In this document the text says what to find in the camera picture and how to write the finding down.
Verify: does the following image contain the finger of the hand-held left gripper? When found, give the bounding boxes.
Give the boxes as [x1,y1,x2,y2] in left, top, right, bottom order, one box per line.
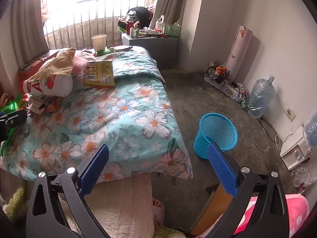
[0,108,28,141]

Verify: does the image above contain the white printed roll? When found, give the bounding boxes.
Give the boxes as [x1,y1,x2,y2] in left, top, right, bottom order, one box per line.
[226,25,253,81]

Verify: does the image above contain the crumpled orange wrapper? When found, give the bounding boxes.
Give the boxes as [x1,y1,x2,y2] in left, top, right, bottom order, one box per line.
[214,65,228,76]

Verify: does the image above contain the flat white packet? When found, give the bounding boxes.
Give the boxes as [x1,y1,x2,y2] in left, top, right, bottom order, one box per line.
[108,45,133,53]

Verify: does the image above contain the blue plastic waste basket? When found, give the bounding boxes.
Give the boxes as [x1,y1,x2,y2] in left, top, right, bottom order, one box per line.
[193,113,239,159]

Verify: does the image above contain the green fluffy mat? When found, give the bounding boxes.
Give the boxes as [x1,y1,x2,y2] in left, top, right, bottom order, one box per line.
[154,226,189,238]
[5,187,25,220]

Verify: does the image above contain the red cardboard box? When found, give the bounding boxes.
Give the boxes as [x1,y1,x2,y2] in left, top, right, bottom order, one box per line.
[18,50,60,80]

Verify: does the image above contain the grey nightstand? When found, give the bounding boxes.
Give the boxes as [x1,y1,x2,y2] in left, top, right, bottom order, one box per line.
[121,33,180,70]

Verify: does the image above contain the yellow snack packet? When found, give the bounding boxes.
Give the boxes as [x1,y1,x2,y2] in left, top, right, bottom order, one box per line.
[83,60,116,88]

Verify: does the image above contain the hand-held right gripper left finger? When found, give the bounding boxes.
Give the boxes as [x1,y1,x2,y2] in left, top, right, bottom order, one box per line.
[25,144,111,238]

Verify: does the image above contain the black bag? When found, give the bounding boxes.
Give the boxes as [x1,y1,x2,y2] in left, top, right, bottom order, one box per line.
[126,6,150,29]

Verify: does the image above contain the floral light blue blanket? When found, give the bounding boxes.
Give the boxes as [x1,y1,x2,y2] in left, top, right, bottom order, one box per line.
[0,46,194,182]

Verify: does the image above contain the grey curtain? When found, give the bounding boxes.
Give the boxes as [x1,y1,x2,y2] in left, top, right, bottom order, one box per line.
[0,0,51,90]

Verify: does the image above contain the pink packet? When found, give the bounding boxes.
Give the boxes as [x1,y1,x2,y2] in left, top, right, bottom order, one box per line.
[72,56,88,73]

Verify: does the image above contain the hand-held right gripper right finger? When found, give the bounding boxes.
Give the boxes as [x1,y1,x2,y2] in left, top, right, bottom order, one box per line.
[207,142,290,238]

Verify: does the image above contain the small orange packet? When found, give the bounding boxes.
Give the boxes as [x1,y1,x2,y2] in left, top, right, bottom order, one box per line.
[46,97,63,112]

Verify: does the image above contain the shiny green snack packet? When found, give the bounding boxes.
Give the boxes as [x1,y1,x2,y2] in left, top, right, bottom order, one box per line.
[95,48,112,57]

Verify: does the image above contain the green plastic storage basket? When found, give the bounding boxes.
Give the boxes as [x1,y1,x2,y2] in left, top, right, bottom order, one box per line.
[163,24,181,37]

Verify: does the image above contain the white paper cup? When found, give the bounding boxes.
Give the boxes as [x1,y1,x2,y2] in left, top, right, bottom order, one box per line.
[91,34,108,52]

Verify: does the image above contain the white plastic jug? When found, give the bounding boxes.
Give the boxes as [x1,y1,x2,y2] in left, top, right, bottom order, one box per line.
[156,15,166,31]

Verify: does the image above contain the crumpled brown snack bag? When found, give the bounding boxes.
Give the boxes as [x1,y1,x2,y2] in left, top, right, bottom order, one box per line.
[37,48,77,82]

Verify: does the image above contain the beige curtain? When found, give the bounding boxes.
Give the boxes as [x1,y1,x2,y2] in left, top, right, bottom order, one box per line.
[145,0,206,30]

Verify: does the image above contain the metal window railing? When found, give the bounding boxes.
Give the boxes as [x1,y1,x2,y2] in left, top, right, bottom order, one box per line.
[43,0,148,50]

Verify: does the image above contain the clear plastic bag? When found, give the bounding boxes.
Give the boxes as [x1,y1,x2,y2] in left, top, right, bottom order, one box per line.
[292,164,312,194]

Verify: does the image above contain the cream fluffy rug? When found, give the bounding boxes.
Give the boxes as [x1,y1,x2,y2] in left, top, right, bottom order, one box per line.
[62,172,155,238]

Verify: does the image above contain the large clear water bottle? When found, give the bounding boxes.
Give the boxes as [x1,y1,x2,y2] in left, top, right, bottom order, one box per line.
[246,74,276,119]
[305,115,317,149]

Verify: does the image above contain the wall socket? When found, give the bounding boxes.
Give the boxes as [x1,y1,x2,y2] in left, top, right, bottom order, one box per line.
[284,107,296,122]

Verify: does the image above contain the white power strip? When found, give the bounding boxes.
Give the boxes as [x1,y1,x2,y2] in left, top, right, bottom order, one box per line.
[204,77,244,100]

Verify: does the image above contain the white printed plastic bag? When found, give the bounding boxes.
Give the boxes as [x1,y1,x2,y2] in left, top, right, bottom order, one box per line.
[20,73,73,98]

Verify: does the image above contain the white appliance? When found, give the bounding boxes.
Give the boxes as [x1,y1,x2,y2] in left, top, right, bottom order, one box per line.
[280,123,314,171]

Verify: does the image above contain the wooden board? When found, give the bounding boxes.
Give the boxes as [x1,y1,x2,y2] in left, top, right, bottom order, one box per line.
[191,182,234,237]

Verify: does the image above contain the pink slipper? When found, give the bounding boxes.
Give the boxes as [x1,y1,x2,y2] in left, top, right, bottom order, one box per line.
[151,198,166,225]

